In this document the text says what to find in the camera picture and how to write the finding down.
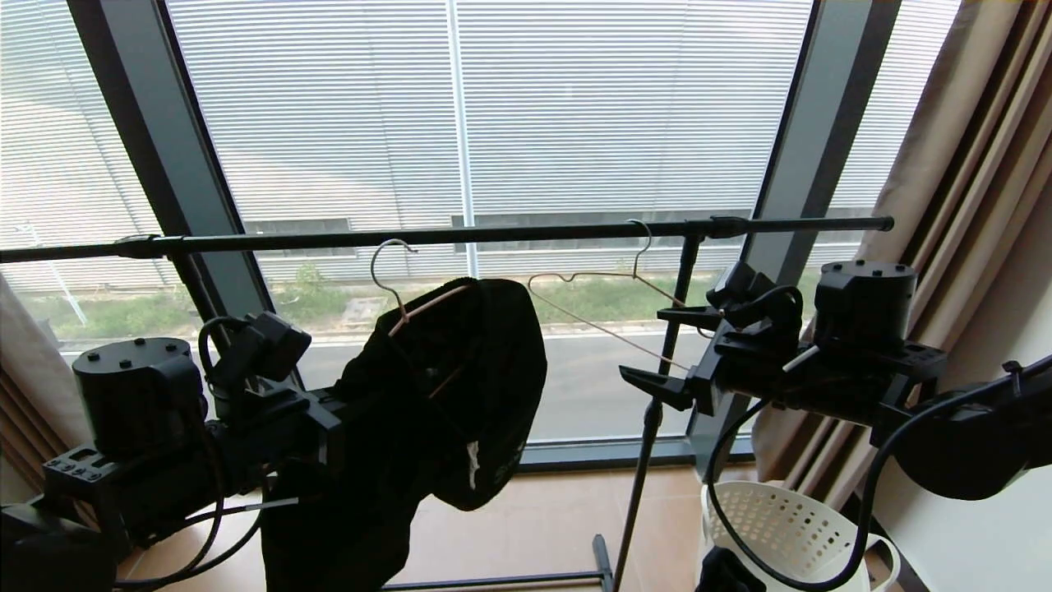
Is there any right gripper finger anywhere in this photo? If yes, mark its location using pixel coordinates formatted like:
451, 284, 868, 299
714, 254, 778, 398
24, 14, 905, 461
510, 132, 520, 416
657, 306, 726, 331
618, 366, 697, 412

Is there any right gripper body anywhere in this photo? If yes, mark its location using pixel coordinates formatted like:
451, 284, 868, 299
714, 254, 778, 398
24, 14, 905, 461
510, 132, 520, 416
689, 333, 905, 420

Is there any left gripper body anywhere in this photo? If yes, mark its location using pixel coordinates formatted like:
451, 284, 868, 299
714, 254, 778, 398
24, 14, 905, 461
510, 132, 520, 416
210, 395, 346, 494

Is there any black garment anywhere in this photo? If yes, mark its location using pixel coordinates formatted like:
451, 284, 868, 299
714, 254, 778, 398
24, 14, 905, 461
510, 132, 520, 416
697, 547, 767, 592
261, 278, 549, 592

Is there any pink clothes hanger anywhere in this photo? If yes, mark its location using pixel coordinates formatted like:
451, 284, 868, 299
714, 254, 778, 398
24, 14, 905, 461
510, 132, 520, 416
528, 219, 717, 372
370, 238, 475, 401

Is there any white laundry basket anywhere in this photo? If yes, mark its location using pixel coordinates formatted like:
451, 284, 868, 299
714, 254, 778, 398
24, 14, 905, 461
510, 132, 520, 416
699, 481, 902, 592

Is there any black clothes rack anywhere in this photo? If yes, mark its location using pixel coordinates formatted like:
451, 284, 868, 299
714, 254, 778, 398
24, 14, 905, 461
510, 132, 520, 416
0, 215, 895, 592

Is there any window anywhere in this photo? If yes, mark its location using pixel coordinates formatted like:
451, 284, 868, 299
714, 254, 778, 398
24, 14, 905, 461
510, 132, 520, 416
0, 0, 962, 471

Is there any beige curtain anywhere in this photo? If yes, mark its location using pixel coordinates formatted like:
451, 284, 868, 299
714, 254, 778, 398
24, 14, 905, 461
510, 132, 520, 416
752, 0, 1052, 512
0, 275, 93, 494

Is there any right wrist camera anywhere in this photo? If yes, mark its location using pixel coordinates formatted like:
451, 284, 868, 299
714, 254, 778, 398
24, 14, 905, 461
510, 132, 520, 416
707, 261, 806, 331

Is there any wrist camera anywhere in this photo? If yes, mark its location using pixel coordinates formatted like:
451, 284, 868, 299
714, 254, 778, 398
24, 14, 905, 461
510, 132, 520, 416
201, 311, 313, 397
707, 261, 806, 331

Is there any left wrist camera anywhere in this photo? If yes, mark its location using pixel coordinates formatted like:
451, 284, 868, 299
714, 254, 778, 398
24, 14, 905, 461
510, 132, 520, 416
201, 311, 313, 397

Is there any black cable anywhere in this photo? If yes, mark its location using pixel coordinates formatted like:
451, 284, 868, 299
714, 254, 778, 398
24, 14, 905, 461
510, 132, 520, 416
115, 460, 276, 590
705, 284, 1052, 592

